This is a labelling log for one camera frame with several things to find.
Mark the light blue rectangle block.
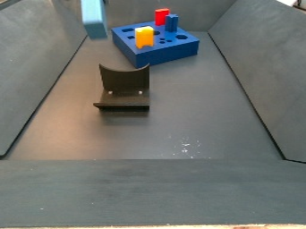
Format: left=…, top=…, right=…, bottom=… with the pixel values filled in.
left=80, top=0, right=108, bottom=39

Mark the red rounded block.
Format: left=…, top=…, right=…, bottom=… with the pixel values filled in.
left=153, top=8, right=169, bottom=26

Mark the blue board with cutouts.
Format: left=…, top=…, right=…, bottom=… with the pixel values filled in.
left=111, top=21, right=199, bottom=68

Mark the yellow notched block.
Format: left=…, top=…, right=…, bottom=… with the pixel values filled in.
left=135, top=26, right=153, bottom=48

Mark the dark blue star peg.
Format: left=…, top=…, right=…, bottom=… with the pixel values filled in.
left=164, top=14, right=177, bottom=32

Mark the black curved fixture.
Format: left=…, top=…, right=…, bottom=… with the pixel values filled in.
left=93, top=65, right=149, bottom=111

